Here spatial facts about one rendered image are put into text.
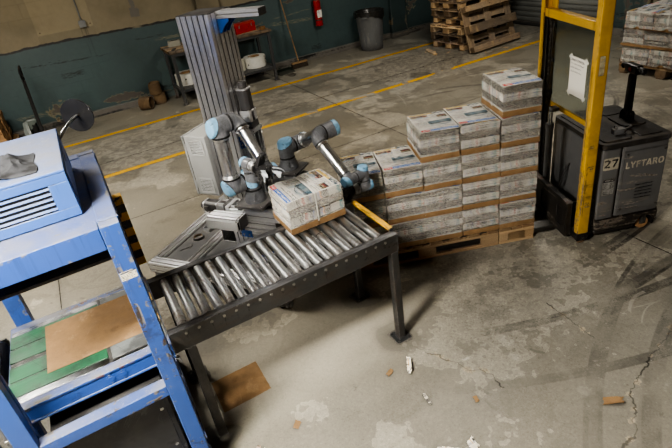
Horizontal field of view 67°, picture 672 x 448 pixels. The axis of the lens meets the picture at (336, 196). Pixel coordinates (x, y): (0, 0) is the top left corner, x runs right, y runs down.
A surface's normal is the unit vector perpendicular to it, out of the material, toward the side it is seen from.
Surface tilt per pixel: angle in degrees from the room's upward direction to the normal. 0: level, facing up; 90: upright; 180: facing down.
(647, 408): 0
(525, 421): 0
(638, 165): 90
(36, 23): 90
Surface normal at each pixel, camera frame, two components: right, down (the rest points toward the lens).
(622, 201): 0.14, 0.46
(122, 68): 0.49, 0.36
